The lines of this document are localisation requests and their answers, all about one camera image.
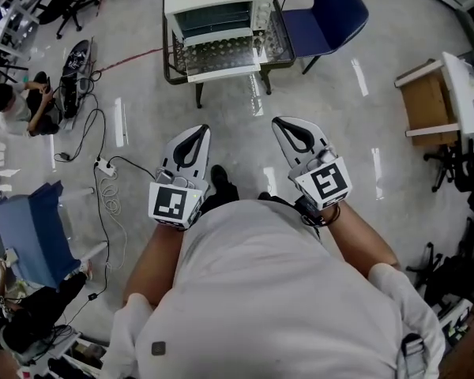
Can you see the pile of black chairs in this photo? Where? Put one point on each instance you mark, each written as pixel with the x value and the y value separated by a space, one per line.
pixel 458 267

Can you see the black floor machine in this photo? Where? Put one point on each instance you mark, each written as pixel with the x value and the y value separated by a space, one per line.
pixel 74 77

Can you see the wooden shelf box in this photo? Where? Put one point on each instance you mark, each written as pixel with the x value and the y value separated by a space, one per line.
pixel 428 101

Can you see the cluttered white workbench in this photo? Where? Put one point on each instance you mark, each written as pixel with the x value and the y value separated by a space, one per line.
pixel 4 18

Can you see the blue plastic chair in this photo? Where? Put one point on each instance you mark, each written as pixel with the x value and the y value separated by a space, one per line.
pixel 324 18

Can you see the black power adapter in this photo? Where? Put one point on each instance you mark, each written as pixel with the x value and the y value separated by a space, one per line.
pixel 92 296

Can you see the white desk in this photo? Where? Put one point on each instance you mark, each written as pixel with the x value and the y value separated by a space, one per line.
pixel 460 89

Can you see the white power strip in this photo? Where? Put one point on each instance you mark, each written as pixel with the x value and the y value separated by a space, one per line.
pixel 104 167

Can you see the blue fabric chair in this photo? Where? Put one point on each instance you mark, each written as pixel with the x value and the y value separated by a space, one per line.
pixel 35 235

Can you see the black chair base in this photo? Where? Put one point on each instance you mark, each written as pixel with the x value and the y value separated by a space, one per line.
pixel 450 164

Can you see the person's right leg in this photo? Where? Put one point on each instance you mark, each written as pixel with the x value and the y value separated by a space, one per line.
pixel 278 200

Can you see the person's right forearm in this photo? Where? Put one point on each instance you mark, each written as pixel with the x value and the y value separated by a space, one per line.
pixel 359 239

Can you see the person's left forearm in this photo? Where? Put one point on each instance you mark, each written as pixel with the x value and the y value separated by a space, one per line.
pixel 154 263

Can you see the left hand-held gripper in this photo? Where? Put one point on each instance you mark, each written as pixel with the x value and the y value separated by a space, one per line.
pixel 170 205

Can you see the dark metal glass-top table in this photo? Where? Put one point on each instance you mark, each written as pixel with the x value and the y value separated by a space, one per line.
pixel 278 38

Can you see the glass toaster oven door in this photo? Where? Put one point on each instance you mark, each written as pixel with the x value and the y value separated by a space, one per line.
pixel 221 55

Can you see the person's white shirt torso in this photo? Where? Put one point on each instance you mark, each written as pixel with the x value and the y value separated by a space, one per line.
pixel 268 298

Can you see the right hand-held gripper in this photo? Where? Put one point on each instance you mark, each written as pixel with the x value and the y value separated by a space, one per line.
pixel 326 184

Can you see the person's left leg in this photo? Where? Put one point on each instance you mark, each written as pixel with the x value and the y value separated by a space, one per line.
pixel 220 190

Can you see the person's leg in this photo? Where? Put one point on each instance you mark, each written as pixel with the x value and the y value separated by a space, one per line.
pixel 220 190
pixel 278 200

